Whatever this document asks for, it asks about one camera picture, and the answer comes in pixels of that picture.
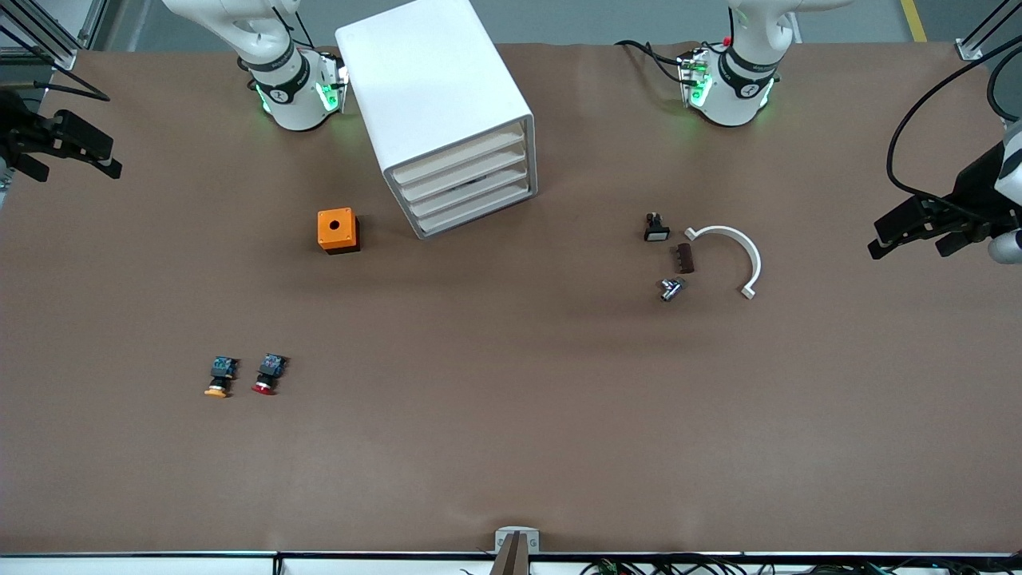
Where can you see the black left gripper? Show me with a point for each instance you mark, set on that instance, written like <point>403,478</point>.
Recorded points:
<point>976,192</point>

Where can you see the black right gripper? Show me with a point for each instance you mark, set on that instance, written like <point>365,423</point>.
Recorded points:
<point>17,132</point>

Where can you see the white plastic drawer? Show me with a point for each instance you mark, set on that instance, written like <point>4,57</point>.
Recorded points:
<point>459,156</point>
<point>471,208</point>
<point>467,191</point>

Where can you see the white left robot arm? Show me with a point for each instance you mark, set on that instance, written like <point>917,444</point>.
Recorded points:
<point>738,92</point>

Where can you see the yellow push button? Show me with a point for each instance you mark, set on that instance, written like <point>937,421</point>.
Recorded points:
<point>222,369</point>

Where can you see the black square push button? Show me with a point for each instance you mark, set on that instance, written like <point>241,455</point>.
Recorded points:
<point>656,231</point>

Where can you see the red push button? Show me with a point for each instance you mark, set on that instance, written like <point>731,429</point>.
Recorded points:
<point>270,367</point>

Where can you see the white drawer cabinet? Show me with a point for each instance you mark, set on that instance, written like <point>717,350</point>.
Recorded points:
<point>431,80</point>

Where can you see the white curved plastic arc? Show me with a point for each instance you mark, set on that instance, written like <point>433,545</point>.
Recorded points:
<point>754,259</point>

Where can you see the brown terminal block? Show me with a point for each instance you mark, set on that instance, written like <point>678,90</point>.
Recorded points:
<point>685,259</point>

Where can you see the brown table mat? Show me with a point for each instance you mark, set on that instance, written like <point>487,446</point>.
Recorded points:
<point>511,447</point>

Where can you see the aluminium frame post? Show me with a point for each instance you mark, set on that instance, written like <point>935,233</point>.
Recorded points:
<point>969,50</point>
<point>64,58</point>

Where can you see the silver key switch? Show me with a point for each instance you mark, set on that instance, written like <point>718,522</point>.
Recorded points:
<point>671,289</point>

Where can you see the orange button enclosure box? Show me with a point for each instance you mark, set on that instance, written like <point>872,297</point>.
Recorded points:
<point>335,229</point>

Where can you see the white table frame rail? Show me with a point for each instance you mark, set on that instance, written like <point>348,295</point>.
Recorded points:
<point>160,568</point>

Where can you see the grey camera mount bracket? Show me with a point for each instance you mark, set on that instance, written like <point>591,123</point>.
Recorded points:
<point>503,543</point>

